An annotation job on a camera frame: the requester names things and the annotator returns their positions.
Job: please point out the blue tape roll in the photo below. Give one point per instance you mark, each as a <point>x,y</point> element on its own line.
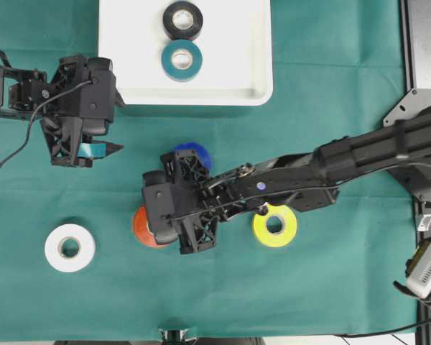
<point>202,153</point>

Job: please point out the teal tape roll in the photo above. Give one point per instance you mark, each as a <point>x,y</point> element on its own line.
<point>181,60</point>

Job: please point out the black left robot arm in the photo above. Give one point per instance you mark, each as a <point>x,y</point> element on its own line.
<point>26,94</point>

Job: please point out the white tape roll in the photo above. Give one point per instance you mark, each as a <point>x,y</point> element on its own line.
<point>69,248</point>

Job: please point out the white perforated device box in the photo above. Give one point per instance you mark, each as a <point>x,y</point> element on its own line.
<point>419,280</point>

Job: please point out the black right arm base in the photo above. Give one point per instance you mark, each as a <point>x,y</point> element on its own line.
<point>412,117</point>

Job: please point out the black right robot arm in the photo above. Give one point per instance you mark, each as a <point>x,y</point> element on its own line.
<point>303,182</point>

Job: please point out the black tape roll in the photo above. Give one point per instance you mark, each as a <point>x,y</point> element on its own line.
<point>182,20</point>

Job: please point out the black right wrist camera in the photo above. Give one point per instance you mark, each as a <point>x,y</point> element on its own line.
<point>157,195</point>

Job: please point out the white plastic case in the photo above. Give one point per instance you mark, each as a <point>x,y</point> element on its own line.
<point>229,63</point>

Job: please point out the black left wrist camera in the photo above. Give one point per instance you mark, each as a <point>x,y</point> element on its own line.
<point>99,97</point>

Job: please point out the red tape roll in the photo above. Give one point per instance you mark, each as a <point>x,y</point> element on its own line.
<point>141,230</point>

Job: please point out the yellow tape roll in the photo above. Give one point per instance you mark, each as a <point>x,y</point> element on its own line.
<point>276,228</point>

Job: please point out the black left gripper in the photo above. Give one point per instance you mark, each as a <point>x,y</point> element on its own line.
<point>62,126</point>

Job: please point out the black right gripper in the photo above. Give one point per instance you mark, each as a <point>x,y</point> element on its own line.
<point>196,226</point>

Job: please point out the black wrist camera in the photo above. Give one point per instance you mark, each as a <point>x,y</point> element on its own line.
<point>99,97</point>
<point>157,195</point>

